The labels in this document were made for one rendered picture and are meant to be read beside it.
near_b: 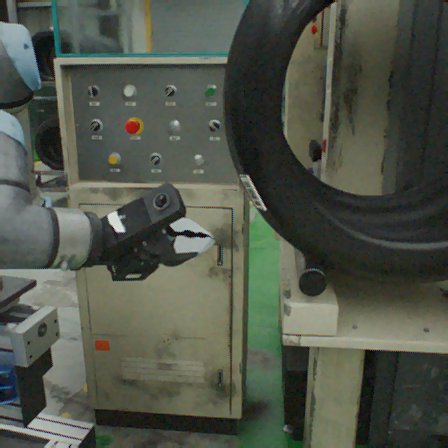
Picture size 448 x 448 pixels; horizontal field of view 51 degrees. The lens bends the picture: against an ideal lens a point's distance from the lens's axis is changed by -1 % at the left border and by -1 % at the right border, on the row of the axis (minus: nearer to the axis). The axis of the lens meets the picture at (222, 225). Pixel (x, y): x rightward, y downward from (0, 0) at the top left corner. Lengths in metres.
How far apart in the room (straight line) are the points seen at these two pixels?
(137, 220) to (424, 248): 0.42
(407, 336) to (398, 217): 0.27
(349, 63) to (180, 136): 0.58
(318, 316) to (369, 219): 0.29
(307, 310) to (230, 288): 0.73
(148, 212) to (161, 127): 0.86
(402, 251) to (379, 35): 0.51
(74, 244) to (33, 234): 0.05
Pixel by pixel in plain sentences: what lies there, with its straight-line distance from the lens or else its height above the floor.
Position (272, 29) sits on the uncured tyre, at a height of 1.28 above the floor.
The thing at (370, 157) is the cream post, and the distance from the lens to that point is 1.11.
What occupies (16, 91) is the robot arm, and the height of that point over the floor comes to 1.19.
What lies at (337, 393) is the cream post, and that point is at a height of 0.42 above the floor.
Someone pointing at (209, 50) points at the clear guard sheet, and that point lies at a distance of 1.40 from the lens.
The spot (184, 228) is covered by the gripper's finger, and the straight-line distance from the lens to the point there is 0.69.
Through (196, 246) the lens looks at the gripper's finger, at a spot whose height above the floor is 0.98.
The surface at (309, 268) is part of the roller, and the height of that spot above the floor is 0.92.
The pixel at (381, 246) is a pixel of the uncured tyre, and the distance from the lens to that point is 0.74.
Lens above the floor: 1.22
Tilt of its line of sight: 18 degrees down
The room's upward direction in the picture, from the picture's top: straight up
